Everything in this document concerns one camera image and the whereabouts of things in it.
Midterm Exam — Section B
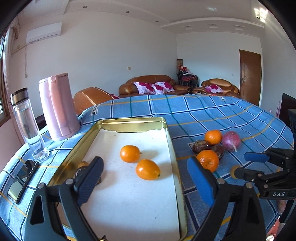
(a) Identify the gold metal tin tray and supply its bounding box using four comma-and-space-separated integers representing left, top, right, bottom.
47, 117, 188, 241

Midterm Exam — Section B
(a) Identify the black flat television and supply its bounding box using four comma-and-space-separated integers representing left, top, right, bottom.
280, 93, 296, 127

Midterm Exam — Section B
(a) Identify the smooth purple passion fruit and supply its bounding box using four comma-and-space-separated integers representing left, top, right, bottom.
221, 131, 241, 152

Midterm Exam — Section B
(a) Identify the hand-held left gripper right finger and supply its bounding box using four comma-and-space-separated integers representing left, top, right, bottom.
187, 157, 266, 241

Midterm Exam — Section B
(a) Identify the orange-brown leather armchair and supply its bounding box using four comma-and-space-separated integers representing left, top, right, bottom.
73, 87, 121, 115

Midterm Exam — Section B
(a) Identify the pink curtain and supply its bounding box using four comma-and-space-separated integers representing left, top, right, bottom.
0, 19, 21, 112

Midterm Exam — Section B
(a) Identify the mandarin orange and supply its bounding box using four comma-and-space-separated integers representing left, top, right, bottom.
196, 150, 219, 172
205, 130, 222, 145

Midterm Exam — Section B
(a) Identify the blue plaid tablecloth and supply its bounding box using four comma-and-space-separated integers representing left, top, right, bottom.
0, 95, 296, 241

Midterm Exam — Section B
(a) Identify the black smartphone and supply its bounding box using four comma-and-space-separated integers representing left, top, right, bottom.
8, 159, 40, 204

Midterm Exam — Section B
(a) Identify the white wall air conditioner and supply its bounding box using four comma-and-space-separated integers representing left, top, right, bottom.
26, 22, 62, 44

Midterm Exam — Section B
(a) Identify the wrinkled dark passion fruit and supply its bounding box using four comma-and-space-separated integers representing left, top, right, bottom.
73, 167, 102, 186
192, 140, 212, 154
211, 145, 225, 160

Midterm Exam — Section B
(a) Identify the window with brown frame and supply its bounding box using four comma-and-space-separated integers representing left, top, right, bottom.
0, 35, 11, 127

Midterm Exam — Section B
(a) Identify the stack of dark chairs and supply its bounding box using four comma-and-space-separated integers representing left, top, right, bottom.
177, 70, 199, 87

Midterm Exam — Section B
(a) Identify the person's right hand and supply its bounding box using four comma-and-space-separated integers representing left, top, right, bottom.
277, 200, 288, 215

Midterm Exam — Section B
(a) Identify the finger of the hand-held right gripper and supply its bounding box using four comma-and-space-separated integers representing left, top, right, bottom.
234, 167, 290, 184
244, 148, 294, 166

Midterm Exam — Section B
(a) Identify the pink electric kettle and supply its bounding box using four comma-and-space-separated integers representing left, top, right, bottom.
38, 73, 80, 141

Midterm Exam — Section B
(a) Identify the clear glass water bottle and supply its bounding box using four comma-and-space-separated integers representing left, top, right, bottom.
10, 88, 50, 163

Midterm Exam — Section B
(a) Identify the brown wooden door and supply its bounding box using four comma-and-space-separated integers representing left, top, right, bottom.
239, 49, 262, 107

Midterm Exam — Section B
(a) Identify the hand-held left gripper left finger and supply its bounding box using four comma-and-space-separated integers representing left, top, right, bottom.
25, 156, 104, 241

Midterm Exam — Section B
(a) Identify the smooth oval orange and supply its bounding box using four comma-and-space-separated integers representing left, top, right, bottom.
120, 145, 141, 163
135, 159, 161, 181

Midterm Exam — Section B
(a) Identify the brown leather armchair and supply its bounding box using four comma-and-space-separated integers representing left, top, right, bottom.
193, 78, 240, 98

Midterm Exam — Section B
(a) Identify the brown leather three-seat sofa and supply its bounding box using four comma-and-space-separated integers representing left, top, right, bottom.
119, 75, 193, 95

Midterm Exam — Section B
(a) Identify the dark side table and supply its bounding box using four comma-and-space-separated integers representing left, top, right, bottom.
35, 115, 48, 130

